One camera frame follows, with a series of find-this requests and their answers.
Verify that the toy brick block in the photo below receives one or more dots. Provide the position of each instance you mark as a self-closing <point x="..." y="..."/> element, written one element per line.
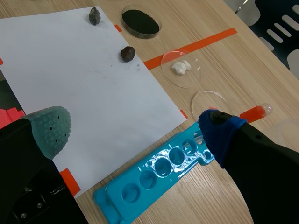
<point x="12" y="115"/>

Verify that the glass dish with black powder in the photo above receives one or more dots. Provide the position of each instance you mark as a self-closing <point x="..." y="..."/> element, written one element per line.
<point x="141" y="22"/>

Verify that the white sheet of paper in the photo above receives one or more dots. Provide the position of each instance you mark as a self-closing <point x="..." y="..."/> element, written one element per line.
<point x="88" y="93"/>

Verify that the white lump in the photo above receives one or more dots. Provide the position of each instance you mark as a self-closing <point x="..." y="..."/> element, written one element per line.
<point x="180" y="67"/>

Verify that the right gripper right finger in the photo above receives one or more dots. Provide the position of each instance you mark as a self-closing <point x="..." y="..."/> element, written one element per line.
<point x="261" y="168"/>

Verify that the clear glass dish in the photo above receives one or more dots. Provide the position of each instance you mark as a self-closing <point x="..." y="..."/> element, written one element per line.
<point x="184" y="79"/>
<point x="208" y="101"/>

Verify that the dark blue chair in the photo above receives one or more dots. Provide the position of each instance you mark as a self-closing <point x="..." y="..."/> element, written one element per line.
<point x="275" y="14"/>

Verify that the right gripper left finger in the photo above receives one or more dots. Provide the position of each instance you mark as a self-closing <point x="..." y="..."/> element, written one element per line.
<point x="28" y="168"/>

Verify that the small grey stone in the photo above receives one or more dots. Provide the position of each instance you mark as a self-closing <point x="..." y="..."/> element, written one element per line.
<point x="94" y="16"/>

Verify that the small brown stone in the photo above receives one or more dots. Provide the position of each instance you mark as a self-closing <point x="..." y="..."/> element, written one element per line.
<point x="127" y="54"/>

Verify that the dropper with red bulb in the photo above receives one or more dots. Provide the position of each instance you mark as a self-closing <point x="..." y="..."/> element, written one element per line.
<point x="254" y="113"/>

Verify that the turquoise rack with round holes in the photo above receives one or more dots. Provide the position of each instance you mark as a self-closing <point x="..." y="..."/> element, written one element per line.
<point x="149" y="179"/>

